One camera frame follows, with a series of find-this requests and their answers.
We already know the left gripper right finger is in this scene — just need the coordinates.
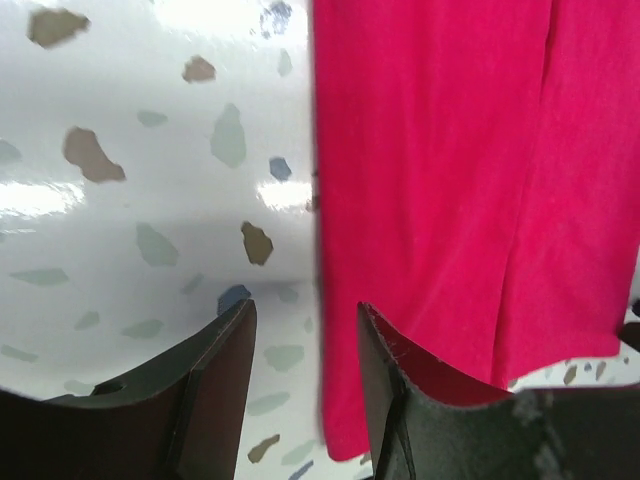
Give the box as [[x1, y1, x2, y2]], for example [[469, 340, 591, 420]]
[[357, 303, 639, 480]]

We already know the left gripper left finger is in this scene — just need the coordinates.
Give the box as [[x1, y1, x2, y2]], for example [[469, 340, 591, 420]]
[[1, 299, 257, 480]]

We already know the magenta t shirt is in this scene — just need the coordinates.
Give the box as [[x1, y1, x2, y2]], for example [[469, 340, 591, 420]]
[[313, 1, 639, 461]]

